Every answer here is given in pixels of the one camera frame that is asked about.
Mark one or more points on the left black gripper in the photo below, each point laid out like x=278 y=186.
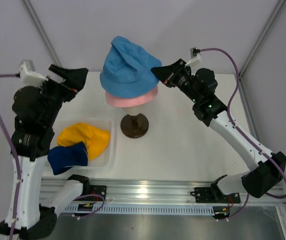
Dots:
x=76 y=80

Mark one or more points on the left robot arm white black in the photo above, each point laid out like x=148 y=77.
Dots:
x=36 y=106

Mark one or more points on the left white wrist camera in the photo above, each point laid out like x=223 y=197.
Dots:
x=28 y=74

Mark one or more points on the light blue bucket hat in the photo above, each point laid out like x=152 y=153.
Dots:
x=127 y=69

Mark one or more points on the right side aluminium rail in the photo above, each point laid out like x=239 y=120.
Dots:
x=250 y=121

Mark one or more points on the left aluminium frame post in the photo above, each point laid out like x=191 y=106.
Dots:
x=35 y=20

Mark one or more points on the white slotted cable duct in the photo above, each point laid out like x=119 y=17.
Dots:
x=183 y=210

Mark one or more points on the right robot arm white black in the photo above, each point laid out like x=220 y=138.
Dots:
x=265 y=167

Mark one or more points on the pink bucket hat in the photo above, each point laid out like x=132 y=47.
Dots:
x=131 y=102

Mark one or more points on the aluminium front rail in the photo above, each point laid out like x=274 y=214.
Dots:
x=149 y=192

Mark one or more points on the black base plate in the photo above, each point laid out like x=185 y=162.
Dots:
x=96 y=190
x=208 y=195

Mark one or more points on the aluminium rail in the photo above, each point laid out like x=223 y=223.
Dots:
x=250 y=121
x=149 y=192

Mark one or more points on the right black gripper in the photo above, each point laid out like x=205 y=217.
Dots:
x=168 y=74

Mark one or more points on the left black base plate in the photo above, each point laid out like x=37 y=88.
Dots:
x=96 y=190

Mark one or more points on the dark blue hat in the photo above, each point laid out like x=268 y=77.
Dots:
x=63 y=158

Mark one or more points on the clear plastic bin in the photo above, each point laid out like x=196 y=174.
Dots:
x=106 y=159

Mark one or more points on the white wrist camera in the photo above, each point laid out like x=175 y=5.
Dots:
x=28 y=74
x=195 y=57

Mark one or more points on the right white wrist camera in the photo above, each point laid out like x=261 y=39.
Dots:
x=195 y=57

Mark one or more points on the aluminium frame post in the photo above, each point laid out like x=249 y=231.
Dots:
x=35 y=20
x=265 y=32

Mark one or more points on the brown round wooden stand base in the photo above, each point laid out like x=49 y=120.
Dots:
x=134 y=126

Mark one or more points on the right aluminium frame post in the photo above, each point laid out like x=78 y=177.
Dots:
x=265 y=32

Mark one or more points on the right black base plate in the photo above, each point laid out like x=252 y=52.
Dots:
x=208 y=195

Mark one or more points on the yellow hat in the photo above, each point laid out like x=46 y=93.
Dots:
x=95 y=140

